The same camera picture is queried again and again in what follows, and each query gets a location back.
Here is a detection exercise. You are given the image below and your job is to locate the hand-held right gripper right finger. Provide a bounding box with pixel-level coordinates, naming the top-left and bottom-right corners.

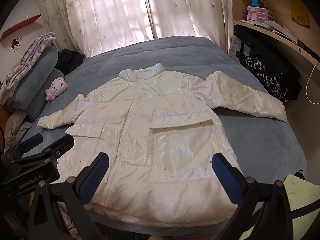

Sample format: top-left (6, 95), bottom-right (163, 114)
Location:
top-left (211, 152), bottom-right (293, 240)

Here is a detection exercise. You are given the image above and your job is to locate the beige crumpled cloth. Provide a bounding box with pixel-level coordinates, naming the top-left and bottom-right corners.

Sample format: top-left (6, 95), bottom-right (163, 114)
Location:
top-left (4, 110), bottom-right (33, 147)

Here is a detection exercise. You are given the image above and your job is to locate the white cable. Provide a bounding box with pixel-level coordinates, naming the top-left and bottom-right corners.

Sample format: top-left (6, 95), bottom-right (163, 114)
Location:
top-left (305, 62), bottom-right (320, 105)

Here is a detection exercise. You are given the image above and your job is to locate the yellow paper item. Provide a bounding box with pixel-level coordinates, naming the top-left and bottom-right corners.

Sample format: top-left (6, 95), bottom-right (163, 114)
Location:
top-left (291, 0), bottom-right (311, 28)

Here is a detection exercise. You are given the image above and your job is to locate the black clothes pile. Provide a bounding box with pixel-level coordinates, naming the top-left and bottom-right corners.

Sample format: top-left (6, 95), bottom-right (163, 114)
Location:
top-left (239, 47), bottom-right (302, 103)

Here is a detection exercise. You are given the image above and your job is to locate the white floral curtain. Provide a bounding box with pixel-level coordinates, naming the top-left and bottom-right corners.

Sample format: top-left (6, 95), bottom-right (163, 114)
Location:
top-left (37, 0), bottom-right (233, 58)

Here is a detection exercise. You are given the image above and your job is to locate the cartoon face wall sticker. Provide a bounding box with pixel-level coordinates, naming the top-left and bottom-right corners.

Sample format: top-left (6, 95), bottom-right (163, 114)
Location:
top-left (10, 37), bottom-right (23, 52)

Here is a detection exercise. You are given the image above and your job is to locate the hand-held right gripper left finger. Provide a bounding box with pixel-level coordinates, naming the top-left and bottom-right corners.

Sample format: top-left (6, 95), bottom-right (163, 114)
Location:
top-left (26, 152), bottom-right (110, 240)

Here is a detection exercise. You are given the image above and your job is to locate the black white patterned garment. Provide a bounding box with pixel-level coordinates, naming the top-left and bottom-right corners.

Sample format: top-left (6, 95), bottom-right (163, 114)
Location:
top-left (243, 56), bottom-right (290, 103)

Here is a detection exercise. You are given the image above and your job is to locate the white shiny puffer jacket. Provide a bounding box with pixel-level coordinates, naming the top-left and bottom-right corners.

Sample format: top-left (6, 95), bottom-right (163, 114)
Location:
top-left (37, 64), bottom-right (288, 228)

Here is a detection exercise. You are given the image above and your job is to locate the stack of papers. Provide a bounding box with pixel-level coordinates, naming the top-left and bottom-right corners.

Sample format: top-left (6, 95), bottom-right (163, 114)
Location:
top-left (254, 20), bottom-right (298, 42)

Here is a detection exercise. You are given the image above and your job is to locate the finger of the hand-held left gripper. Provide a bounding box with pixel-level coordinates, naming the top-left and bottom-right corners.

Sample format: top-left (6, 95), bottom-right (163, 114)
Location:
top-left (41, 134), bottom-right (75, 159)
top-left (19, 133), bottom-right (45, 154)

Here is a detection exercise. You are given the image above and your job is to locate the red wall shelf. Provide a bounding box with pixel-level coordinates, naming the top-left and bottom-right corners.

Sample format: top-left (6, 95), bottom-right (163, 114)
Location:
top-left (0, 14), bottom-right (42, 42)

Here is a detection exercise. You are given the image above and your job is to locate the blue-grey bed blanket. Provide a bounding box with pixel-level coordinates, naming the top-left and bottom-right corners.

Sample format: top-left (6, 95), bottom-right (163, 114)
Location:
top-left (5, 36), bottom-right (308, 235)

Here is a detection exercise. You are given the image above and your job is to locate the pink white drawer organizer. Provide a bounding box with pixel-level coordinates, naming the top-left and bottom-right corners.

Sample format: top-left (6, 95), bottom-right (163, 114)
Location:
top-left (246, 5), bottom-right (278, 22)

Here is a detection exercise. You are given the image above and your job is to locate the black clothing heap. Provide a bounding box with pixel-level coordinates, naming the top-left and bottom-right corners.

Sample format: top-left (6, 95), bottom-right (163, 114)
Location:
top-left (54, 48), bottom-right (86, 74)

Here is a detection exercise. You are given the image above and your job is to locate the white pink cat plush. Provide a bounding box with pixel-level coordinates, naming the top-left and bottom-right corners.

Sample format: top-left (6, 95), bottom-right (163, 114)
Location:
top-left (45, 76), bottom-right (69, 102)

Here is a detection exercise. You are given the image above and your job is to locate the white printed box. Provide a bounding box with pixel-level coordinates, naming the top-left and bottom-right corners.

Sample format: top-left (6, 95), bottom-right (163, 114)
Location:
top-left (229, 36), bottom-right (242, 58)

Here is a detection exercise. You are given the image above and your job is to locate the purple patterned folded blanket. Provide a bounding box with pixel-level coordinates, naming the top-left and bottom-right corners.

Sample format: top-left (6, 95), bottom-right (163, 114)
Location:
top-left (0, 32), bottom-right (57, 105)

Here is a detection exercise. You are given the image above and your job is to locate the yellow-green cloth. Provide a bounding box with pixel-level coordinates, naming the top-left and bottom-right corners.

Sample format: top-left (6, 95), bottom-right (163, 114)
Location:
top-left (283, 174), bottom-right (320, 240)

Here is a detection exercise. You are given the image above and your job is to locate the grey-blue pillow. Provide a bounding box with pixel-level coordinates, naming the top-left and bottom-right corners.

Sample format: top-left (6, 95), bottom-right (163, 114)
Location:
top-left (15, 45), bottom-right (59, 98)
top-left (24, 69), bottom-right (66, 121)

